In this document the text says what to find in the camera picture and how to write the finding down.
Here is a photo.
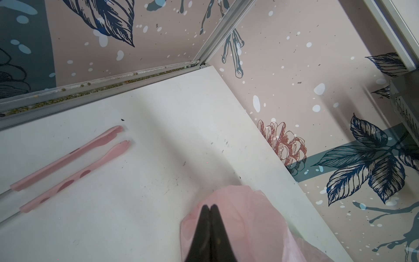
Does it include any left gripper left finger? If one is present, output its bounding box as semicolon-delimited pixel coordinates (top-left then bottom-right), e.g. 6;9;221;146
185;205;211;262

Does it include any pink plastic bag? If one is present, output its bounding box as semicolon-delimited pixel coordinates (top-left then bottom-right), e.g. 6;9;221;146
180;186;330;262

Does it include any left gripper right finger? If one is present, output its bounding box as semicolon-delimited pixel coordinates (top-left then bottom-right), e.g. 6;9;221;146
210;205;237;262

